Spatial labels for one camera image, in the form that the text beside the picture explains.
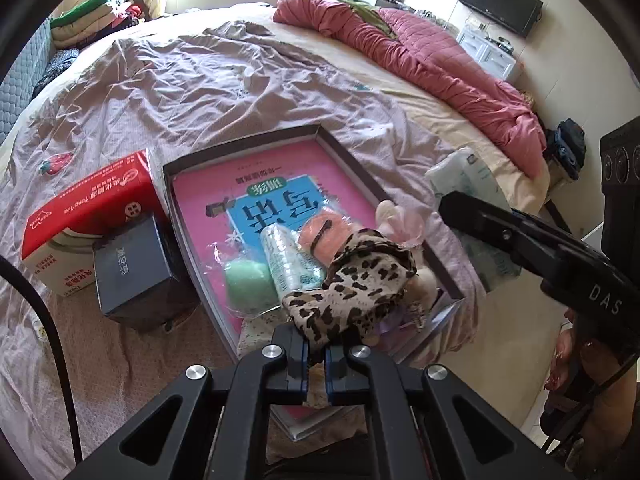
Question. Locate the white green patterned towel roll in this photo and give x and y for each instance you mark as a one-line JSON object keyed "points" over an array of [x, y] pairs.
{"points": [[285, 260]]}

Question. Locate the red folded clothes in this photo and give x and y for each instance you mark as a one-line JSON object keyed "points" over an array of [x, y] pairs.
{"points": [[130, 15]]}

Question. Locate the person's right hand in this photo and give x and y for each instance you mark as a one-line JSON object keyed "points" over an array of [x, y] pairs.
{"points": [[570, 365]]}

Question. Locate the dark floral pillow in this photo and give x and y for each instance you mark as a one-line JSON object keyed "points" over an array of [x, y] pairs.
{"points": [[55, 72]]}

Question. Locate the thin white booklet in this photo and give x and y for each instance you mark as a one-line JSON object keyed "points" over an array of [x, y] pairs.
{"points": [[300, 425]]}

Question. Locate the pink and blue book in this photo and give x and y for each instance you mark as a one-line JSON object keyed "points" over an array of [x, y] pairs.
{"points": [[210, 185]]}

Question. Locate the grey quilted headboard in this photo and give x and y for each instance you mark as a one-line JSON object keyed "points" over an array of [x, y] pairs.
{"points": [[20, 85]]}

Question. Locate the cream bed sheet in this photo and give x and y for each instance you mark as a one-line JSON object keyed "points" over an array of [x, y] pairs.
{"points": [[480, 125]]}

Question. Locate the orange towel with black stripes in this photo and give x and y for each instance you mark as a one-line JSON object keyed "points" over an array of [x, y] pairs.
{"points": [[320, 240]]}

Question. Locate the dark blue box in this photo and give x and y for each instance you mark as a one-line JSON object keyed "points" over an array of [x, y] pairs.
{"points": [[135, 265]]}

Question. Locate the folded beige blankets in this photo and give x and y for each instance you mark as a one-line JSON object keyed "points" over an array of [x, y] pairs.
{"points": [[90, 27]]}

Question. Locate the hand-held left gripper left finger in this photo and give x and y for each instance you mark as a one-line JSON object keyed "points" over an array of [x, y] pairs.
{"points": [[297, 360]]}

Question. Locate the olive green cloth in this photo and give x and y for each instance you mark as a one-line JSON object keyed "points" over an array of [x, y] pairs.
{"points": [[365, 10]]}

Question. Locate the beige plush toy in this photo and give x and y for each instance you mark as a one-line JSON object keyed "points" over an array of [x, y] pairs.
{"points": [[387, 212]]}

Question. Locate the white drawer cabinet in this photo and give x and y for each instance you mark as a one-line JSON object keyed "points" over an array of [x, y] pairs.
{"points": [[487, 52]]}

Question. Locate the red and white carton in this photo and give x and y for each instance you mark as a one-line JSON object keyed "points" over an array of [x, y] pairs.
{"points": [[90, 200]]}

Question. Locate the pink floral duvet cover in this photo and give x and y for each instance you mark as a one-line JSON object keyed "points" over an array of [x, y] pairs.
{"points": [[200, 85]]}

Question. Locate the dark blue bag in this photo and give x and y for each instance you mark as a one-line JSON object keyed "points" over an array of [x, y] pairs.
{"points": [[565, 150]]}

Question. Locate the folded green blanket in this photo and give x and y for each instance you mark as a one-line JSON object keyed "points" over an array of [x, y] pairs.
{"points": [[75, 12]]}

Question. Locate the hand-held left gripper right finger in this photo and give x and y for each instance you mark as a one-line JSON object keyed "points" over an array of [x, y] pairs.
{"points": [[336, 375]]}

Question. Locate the pink quilt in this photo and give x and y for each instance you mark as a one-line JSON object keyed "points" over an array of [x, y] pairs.
{"points": [[425, 60]]}

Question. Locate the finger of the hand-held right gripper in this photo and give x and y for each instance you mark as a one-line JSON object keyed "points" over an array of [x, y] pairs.
{"points": [[560, 237], [490, 230]]}

